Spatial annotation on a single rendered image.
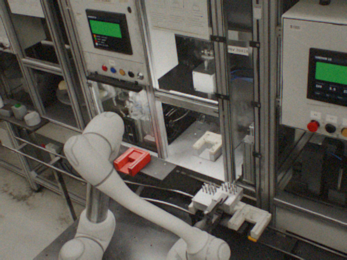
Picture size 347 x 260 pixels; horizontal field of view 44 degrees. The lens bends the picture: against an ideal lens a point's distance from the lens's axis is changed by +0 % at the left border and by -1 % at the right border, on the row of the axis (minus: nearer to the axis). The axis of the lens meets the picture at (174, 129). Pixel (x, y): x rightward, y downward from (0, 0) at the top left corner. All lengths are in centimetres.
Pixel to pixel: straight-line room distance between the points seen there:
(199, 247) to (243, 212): 49
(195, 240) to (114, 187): 35
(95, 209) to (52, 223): 161
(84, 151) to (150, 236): 87
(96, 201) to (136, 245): 44
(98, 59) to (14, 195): 200
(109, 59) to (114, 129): 63
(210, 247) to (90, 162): 53
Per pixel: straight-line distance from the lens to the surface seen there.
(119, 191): 160
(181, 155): 236
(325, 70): 157
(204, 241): 162
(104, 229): 203
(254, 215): 202
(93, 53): 227
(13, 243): 353
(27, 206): 379
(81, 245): 195
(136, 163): 227
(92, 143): 156
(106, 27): 208
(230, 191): 198
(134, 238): 229
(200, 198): 206
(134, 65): 209
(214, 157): 227
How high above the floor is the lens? 235
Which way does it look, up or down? 34 degrees down
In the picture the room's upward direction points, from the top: 8 degrees counter-clockwise
